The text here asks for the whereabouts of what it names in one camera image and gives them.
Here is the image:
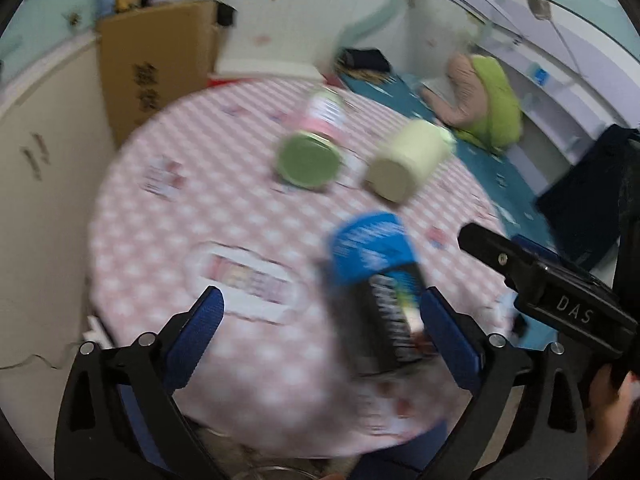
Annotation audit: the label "blue black metal tin cup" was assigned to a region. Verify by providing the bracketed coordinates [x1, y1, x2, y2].
[324, 211, 438, 378]

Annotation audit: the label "pale green bottle-shaped cup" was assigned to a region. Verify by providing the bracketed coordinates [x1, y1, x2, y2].
[366, 119, 457, 204]

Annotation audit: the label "person's right hand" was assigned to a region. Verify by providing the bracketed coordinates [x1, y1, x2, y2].
[587, 365, 639, 479]

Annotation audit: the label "teal patterned bed sheet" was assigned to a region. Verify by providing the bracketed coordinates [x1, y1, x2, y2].
[334, 71, 616, 351]

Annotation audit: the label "pink checkered tablecloth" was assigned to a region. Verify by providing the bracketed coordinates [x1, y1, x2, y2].
[86, 77, 516, 461]

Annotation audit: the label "green pink rolled quilt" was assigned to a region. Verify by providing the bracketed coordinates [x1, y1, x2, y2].
[420, 53, 523, 156]

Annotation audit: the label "small blue box on shelf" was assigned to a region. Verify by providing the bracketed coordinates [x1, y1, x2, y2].
[529, 65, 549, 87]

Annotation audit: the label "cream low cabinet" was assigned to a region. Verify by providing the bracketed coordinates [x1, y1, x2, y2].
[1, 32, 115, 365]

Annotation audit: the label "pink green labelled can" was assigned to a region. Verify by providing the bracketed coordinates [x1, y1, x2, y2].
[276, 86, 347, 191]

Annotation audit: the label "red storage box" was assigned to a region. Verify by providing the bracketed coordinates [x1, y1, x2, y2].
[207, 75, 347, 89]

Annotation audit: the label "folded dark clothes stack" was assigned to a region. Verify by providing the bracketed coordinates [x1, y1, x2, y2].
[335, 49, 392, 82]

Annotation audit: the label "brown cardboard box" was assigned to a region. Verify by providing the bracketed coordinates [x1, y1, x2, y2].
[96, 0, 218, 146]

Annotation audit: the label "white board on red box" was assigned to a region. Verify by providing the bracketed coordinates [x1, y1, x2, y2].
[210, 58, 323, 81]

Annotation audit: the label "black clothes behind box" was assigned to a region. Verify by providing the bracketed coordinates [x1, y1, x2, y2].
[215, 1, 236, 28]

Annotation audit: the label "teal drawer cabinet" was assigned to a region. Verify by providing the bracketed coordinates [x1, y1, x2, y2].
[1, 0, 98, 78]

